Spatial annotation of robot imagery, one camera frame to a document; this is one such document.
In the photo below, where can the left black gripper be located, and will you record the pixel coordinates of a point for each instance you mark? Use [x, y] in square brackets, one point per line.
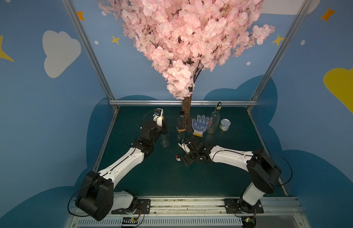
[163, 128]

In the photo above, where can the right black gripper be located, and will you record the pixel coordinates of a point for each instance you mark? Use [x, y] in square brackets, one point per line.
[189, 156]

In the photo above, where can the clear bottle with cork stopper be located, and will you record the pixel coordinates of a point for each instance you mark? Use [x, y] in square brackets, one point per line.
[164, 136]

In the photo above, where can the clear bottle with black cap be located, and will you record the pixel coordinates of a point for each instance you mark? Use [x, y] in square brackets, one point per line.
[181, 123]

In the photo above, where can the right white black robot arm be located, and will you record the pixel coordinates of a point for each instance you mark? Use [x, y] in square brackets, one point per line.
[263, 170]

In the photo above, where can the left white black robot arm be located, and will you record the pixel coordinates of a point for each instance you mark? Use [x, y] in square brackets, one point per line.
[96, 196]

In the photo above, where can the tall clear bottle gold stopper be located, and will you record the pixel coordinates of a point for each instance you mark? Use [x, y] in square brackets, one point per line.
[214, 119]

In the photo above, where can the blue dotted white work glove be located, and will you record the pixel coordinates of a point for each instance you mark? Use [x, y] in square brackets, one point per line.
[200, 125]

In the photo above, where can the small metal tin can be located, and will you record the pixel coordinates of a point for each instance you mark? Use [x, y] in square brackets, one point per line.
[225, 125]

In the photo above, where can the right small circuit board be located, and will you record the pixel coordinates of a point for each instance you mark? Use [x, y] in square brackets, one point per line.
[249, 222]

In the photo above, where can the small circuit board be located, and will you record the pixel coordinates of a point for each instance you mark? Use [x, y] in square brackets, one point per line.
[129, 222]
[249, 222]

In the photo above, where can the left small circuit board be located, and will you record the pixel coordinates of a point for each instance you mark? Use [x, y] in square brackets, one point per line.
[129, 222]

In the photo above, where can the pink cherry blossom tree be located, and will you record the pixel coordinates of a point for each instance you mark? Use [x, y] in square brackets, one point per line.
[184, 38]

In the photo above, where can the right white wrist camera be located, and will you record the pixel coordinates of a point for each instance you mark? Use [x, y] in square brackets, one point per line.
[184, 145]

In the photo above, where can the tree metal base plate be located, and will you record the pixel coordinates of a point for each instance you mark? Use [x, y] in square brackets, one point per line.
[189, 129]

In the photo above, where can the aluminium back frame bar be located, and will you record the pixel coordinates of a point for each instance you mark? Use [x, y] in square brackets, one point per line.
[180, 102]

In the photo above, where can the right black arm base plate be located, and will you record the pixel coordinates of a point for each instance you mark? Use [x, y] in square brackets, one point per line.
[238, 206]

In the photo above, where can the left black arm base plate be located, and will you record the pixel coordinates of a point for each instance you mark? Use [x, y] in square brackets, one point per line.
[137, 206]

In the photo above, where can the aluminium front rail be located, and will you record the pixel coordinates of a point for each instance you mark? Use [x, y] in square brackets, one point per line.
[200, 212]

